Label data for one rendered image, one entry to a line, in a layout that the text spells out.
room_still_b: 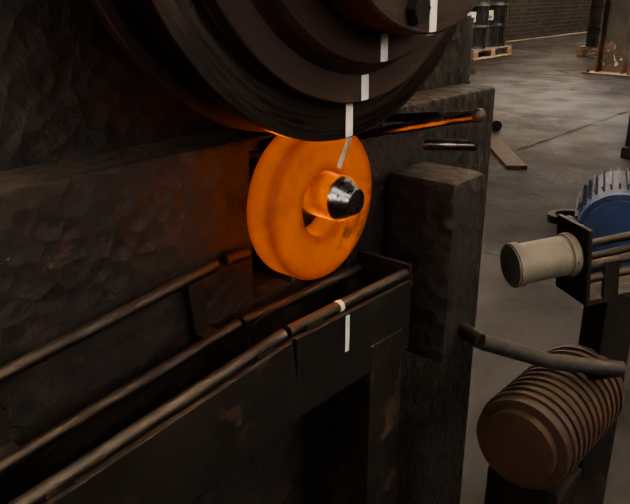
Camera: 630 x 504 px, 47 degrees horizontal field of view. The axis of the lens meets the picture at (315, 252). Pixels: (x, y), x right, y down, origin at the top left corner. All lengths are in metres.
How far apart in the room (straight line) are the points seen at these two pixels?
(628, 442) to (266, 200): 1.40
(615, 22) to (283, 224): 8.98
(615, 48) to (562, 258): 8.61
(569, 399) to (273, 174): 0.51
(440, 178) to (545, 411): 0.31
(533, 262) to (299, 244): 0.38
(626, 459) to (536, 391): 0.90
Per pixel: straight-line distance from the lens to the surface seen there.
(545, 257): 0.98
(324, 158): 0.69
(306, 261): 0.70
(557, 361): 0.97
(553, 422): 0.94
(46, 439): 0.62
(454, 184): 0.85
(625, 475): 1.80
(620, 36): 9.53
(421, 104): 0.95
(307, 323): 0.69
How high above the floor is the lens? 1.01
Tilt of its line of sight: 20 degrees down
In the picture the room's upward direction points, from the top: straight up
